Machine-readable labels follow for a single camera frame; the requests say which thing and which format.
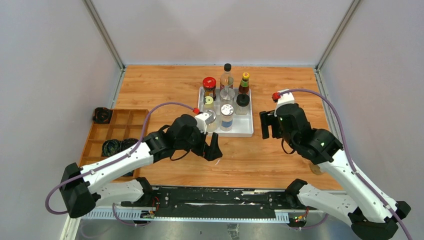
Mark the white divided tray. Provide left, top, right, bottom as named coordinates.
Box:
left=211, top=89, right=254, bottom=138

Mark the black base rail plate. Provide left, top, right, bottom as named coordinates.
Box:
left=119, top=185, right=320, bottom=220

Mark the yellow cap sauce bottle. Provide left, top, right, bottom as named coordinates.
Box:
left=238, top=72, right=250, bottom=94

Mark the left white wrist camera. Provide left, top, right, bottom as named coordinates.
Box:
left=194, top=112, right=210, bottom=135

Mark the red lid brown jar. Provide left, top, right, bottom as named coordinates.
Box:
left=202, top=76, right=217, bottom=100

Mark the black cap grinder bottle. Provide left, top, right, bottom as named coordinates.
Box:
left=309, top=162, right=326, bottom=176

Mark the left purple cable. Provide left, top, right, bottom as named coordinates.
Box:
left=44, top=101, right=200, bottom=228

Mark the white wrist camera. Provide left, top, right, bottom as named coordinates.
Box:
left=271, top=89, right=295, bottom=117
left=194, top=112, right=210, bottom=135

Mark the silver lid peppercorn bottle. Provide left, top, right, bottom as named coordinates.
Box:
left=220, top=104, right=235, bottom=132

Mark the black cap soy sauce bottle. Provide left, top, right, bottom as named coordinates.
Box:
left=220, top=63, right=234, bottom=91

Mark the black coiled cable bundle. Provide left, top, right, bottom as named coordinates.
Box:
left=92, top=106, right=114, bottom=125

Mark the round glass jar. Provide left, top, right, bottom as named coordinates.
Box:
left=204, top=109, right=218, bottom=135

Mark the black cap white pepper bottle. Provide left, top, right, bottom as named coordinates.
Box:
left=235, top=93, right=250, bottom=115

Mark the yellow lid spice bottle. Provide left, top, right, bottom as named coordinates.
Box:
left=203, top=96, right=215, bottom=111

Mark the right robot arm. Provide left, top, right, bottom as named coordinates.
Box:
left=259, top=103, right=411, bottom=240

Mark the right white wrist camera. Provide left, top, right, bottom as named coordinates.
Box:
left=271, top=89, right=295, bottom=117

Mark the silver lid shaker jar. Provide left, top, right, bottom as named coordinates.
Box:
left=219, top=87, right=236, bottom=107

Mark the wooden compartment organizer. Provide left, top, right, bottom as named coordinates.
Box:
left=78, top=107, right=149, bottom=167

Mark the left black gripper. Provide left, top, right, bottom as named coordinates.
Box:
left=176, top=124, right=223, bottom=161

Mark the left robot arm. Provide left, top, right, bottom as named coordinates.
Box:
left=59, top=113, right=223, bottom=218

